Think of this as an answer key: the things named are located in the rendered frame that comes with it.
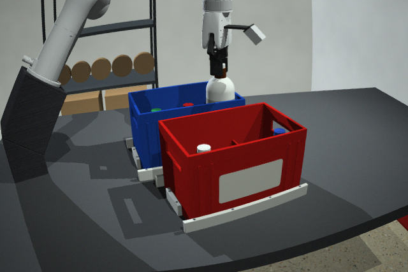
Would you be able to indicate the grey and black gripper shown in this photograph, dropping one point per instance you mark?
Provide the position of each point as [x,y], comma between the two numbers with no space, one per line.
[214,35]

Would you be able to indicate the red plastic crate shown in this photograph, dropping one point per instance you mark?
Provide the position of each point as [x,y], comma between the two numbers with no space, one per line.
[231,175]

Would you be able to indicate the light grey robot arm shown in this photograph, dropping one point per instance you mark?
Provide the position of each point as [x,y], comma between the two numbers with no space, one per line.
[68,26]

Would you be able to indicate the white bottle with brown label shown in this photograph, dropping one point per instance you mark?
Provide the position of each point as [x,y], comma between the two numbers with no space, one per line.
[220,88]

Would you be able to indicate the blue bottle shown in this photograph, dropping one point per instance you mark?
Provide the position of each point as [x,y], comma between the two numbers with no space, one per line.
[278,131]

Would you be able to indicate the blue plastic crate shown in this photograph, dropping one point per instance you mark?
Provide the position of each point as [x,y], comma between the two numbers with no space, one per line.
[144,123]

